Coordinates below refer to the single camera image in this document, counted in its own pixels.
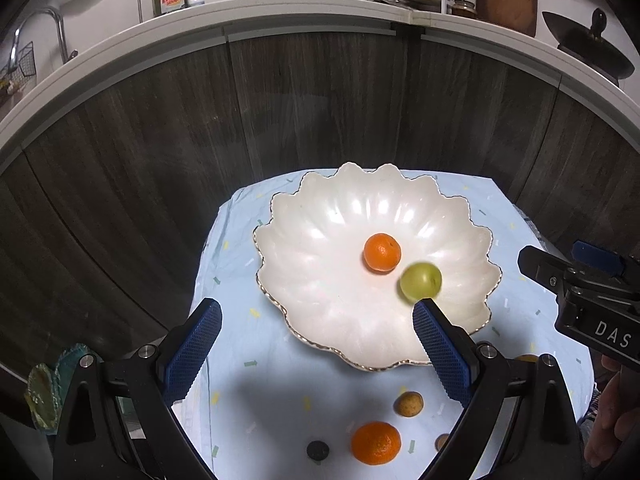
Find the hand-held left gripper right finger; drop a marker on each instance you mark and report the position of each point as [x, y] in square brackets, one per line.
[442, 355]

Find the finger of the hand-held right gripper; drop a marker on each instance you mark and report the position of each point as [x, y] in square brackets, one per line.
[542, 266]
[597, 256]

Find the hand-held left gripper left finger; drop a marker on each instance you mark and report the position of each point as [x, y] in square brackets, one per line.
[195, 355]

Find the light blue patterned tablecloth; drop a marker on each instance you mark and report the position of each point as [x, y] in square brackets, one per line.
[240, 270]

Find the chrome faucet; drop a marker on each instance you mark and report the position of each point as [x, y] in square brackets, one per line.
[60, 35]

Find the green jujube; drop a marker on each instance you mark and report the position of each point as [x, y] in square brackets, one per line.
[421, 281]

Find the person's right hand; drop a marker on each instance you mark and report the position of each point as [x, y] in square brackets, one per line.
[617, 420]

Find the teal and yellow cloth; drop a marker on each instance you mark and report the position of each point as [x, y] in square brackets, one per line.
[45, 400]

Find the white scalloped bowl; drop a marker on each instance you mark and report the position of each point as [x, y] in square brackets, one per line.
[320, 270]

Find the brown date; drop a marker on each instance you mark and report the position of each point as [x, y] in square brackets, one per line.
[441, 443]

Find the yellow orange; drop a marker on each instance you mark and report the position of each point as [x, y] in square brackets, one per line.
[526, 358]

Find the small brown jar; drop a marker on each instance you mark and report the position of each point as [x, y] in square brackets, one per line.
[463, 7]

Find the dark red date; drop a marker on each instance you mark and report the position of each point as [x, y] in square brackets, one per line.
[317, 450]

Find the small orange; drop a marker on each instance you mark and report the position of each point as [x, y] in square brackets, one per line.
[381, 252]
[376, 441]

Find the small brown potato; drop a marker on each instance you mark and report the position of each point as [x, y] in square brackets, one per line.
[408, 403]

